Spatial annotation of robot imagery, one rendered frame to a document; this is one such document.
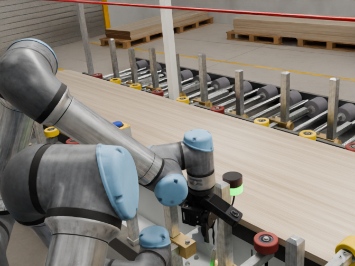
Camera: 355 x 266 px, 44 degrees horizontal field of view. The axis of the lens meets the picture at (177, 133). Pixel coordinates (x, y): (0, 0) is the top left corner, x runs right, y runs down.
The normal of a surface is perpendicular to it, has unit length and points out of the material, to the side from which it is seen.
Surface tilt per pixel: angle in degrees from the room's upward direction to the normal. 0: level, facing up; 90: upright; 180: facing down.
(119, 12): 90
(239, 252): 90
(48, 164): 36
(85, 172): 44
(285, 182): 0
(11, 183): 72
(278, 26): 90
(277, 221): 0
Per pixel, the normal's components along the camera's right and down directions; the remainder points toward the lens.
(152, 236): -0.09, -0.91
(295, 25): -0.71, 0.34
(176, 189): 0.17, 0.38
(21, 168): -0.31, -0.36
